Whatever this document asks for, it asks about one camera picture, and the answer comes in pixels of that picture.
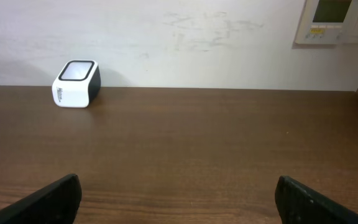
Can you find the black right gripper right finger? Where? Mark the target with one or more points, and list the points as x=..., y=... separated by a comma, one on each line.
x=297, y=203

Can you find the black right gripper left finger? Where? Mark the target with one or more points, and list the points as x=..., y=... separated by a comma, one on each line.
x=57, y=203

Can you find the white barcode scanner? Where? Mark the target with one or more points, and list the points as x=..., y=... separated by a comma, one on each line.
x=77, y=85

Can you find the beige wall control panel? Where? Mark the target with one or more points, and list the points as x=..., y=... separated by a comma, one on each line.
x=328, y=22

